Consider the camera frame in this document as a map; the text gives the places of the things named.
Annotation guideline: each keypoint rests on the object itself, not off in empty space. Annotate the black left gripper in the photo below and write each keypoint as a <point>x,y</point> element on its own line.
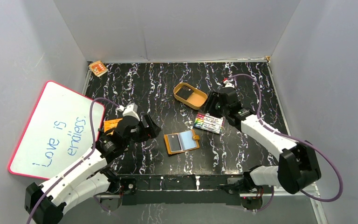
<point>146,128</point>

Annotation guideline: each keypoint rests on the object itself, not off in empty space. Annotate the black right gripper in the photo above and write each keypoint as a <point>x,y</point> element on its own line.
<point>212,98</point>

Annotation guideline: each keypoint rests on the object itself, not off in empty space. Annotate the yellow oval tray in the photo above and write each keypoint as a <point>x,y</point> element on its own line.
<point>195,101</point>

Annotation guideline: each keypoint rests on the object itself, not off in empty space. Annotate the orange leather card holder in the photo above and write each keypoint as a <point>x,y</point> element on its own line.
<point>189,141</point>

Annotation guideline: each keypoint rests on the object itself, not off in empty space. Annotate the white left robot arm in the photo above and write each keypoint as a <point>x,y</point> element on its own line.
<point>89,175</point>

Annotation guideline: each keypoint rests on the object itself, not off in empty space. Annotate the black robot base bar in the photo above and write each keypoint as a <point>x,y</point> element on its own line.
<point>184,189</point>

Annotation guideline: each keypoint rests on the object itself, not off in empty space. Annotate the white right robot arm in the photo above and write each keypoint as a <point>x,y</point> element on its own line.
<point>297,165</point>

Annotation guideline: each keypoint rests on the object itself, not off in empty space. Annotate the stack of black cards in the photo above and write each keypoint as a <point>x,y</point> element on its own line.
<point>185,92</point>

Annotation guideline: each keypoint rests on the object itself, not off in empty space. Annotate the small orange card box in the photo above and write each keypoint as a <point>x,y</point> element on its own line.
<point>98,68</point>

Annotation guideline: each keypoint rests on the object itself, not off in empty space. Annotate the pack of coloured markers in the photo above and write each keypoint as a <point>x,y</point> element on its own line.
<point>208,123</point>

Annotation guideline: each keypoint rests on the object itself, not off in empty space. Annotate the orange Huckleberry Finn book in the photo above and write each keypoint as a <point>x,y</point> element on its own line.
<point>110,124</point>

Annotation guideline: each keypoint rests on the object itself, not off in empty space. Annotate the pink framed whiteboard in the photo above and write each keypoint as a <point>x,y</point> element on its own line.
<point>58,132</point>

